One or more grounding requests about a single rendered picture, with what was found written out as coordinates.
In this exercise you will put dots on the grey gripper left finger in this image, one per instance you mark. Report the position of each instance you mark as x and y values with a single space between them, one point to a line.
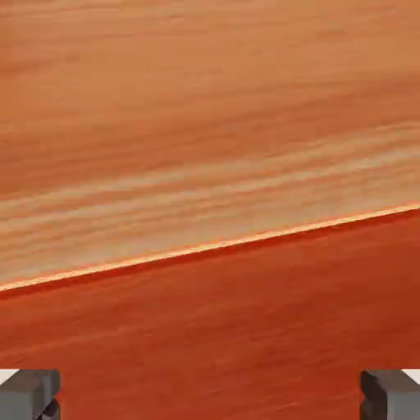
23 397

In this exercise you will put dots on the wooden cabinet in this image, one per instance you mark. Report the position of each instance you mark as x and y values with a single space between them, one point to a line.
203 124

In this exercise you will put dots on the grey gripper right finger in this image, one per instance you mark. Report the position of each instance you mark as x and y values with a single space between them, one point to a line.
393 398

